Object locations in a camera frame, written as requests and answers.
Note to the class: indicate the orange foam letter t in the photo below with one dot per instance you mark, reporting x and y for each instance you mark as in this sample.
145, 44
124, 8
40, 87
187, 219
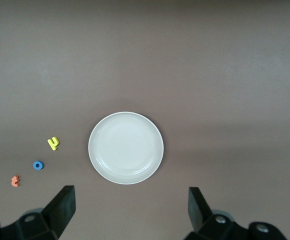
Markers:
15, 182

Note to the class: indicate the yellow foam letter h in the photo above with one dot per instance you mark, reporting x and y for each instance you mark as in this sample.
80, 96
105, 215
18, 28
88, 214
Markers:
53, 144

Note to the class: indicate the blue foam letter o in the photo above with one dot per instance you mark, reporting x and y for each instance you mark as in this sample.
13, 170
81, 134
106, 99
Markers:
35, 165

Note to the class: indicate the beige plate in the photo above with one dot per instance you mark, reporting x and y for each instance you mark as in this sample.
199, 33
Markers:
126, 148

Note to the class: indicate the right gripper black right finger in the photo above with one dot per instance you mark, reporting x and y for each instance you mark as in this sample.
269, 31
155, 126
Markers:
200, 217

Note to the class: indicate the brown paper table cover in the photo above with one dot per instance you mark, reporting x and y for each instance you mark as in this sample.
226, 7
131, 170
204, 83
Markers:
185, 62

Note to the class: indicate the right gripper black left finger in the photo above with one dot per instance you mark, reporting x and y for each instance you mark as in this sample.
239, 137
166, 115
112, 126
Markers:
60, 212

